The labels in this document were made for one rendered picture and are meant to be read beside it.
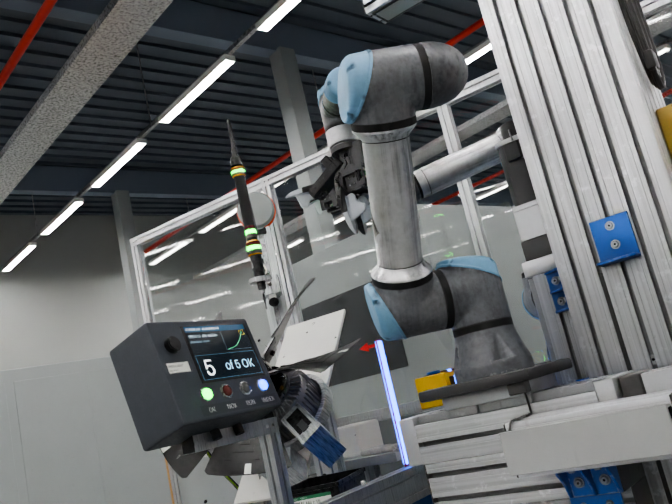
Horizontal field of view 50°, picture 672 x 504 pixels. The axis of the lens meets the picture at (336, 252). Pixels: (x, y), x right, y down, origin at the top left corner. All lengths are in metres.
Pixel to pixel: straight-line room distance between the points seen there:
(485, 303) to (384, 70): 0.47
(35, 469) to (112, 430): 0.81
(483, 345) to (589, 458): 0.30
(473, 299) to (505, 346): 0.10
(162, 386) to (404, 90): 0.63
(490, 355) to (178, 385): 0.56
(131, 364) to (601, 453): 0.77
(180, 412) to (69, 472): 6.37
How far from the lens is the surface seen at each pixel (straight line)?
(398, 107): 1.23
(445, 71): 1.25
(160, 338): 1.26
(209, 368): 1.30
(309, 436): 2.02
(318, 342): 2.46
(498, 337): 1.36
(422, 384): 2.12
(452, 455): 1.41
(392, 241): 1.29
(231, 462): 1.97
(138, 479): 7.82
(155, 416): 1.25
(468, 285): 1.36
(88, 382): 7.71
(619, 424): 1.15
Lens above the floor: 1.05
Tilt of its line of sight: 12 degrees up
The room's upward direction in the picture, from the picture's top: 13 degrees counter-clockwise
